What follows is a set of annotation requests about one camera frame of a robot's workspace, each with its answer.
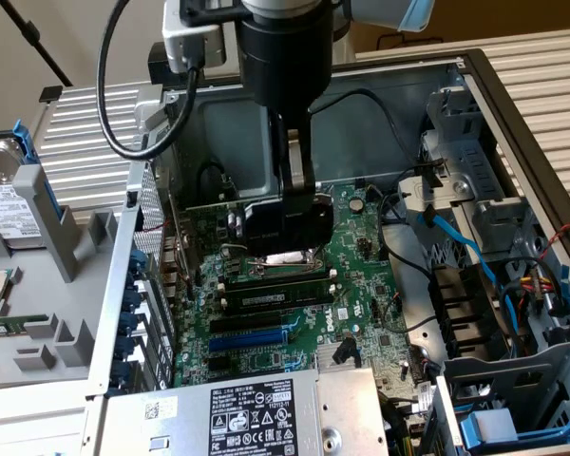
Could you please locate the black tripod pole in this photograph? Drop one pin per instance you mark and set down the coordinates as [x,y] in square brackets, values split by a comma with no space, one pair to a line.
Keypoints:
[32,31]

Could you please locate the green Dell motherboard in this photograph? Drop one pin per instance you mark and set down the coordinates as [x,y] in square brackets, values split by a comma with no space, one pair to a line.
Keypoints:
[361,294]

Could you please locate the Nvidia Quadro graphics card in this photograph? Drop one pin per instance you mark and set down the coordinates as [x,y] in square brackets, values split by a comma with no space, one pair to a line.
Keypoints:
[266,233]

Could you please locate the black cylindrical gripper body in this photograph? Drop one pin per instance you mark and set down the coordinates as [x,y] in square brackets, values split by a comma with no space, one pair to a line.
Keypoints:
[285,62]

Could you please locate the metal disk bay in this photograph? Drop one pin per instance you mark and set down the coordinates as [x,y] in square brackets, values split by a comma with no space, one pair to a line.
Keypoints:
[475,161]

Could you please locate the grey power supply unit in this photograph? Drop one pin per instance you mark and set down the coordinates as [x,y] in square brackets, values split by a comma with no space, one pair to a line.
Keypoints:
[171,427]

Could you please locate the black box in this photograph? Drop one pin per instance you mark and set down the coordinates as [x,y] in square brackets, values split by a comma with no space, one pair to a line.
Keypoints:
[156,66]

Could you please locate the black table end cap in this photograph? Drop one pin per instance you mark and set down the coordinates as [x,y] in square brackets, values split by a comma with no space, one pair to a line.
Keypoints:
[50,94]

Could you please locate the grey disk bay cage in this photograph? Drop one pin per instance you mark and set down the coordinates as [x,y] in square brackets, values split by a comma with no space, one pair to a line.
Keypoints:
[527,375]

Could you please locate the coin cell battery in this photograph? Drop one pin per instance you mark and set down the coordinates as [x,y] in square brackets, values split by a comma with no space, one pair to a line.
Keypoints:
[357,204]

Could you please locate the silver chipset heatsink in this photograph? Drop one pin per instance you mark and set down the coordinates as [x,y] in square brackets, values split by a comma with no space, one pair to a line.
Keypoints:
[324,356]

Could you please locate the blue expansion slot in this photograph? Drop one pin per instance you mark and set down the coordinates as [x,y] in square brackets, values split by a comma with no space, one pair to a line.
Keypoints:
[247,341]

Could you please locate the silver hard disk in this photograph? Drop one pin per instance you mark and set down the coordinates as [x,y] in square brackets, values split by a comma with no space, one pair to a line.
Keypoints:
[5,209]

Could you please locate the grey printed parts rack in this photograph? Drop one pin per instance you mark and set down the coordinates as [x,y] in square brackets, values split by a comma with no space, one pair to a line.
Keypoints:
[52,294]

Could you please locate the blue plastic drive tray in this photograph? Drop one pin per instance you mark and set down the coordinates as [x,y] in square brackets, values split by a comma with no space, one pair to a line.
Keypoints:
[551,434]

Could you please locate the black angled plug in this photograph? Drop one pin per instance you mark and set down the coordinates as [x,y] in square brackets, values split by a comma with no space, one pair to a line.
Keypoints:
[344,351]

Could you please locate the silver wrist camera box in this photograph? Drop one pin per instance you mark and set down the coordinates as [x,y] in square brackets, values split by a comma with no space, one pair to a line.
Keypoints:
[190,43]

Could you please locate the silver case latch bracket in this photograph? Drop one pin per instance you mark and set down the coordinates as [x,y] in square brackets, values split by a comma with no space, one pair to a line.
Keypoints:
[145,107]

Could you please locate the long black expansion slot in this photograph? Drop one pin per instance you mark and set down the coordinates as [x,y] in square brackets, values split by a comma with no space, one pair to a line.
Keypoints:
[247,323]

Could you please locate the blue disk caddy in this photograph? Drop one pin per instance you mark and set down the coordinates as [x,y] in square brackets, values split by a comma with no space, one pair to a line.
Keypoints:
[26,142]

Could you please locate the open PC case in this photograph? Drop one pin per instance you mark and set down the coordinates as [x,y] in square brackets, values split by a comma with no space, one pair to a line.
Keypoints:
[247,138]

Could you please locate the short black expansion slot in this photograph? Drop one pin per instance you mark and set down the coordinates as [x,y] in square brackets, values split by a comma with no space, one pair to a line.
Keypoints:
[218,364]

